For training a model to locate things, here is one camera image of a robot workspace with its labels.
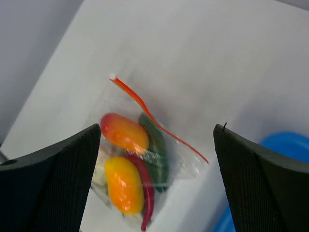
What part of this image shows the green cucumber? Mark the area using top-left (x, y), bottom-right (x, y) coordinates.
top-left (138, 113), bottom-right (169, 192)

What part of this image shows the orange yellow bell pepper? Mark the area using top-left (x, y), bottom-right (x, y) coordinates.
top-left (104, 157), bottom-right (144, 215)

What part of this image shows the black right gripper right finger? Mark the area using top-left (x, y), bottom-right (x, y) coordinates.
top-left (213, 122), bottom-right (309, 232)

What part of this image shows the white cauliflower with leaves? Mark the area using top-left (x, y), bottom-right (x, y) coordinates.
top-left (92, 149), bottom-right (109, 186)

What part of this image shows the blue plastic bin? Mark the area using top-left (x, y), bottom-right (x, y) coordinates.
top-left (214, 130), bottom-right (309, 232)

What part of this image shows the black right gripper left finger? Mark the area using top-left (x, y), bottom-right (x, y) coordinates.
top-left (0, 124), bottom-right (101, 232)

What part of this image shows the red chili pepper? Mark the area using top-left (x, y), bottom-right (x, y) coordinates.
top-left (125, 152), bottom-right (155, 232)

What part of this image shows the clear zip top bag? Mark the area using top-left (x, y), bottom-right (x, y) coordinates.
top-left (90, 74), bottom-right (208, 232)

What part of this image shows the red orange mango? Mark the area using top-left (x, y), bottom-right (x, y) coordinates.
top-left (100, 113), bottom-right (149, 154)

